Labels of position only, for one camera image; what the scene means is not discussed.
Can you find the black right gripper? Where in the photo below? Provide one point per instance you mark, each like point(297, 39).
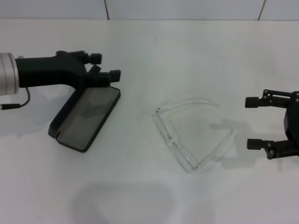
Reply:
point(293, 116)

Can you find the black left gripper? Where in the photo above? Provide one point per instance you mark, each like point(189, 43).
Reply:
point(46, 70)

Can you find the black glasses case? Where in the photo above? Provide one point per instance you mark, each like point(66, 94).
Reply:
point(70, 130)

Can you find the clear white glasses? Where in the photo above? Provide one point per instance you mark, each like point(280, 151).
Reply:
point(169, 139)

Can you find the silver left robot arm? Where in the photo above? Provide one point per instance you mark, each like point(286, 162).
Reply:
point(8, 73)

